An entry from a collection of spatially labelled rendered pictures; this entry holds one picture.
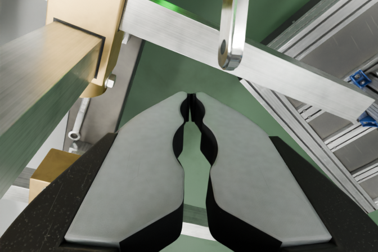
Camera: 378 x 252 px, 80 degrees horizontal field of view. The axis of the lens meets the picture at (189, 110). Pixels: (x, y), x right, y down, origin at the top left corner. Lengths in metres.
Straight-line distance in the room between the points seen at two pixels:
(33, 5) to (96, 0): 0.28
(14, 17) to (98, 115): 0.20
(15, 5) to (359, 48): 1.01
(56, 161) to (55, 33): 0.18
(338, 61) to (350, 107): 0.77
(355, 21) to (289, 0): 0.26
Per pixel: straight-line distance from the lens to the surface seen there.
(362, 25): 1.03
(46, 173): 0.31
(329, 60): 1.02
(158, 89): 1.15
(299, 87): 0.24
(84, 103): 0.39
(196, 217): 0.37
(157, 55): 1.08
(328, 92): 0.26
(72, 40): 0.18
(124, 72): 0.35
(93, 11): 0.19
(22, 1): 0.47
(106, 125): 0.41
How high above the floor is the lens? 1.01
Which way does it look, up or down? 57 degrees down
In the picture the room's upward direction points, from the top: 177 degrees clockwise
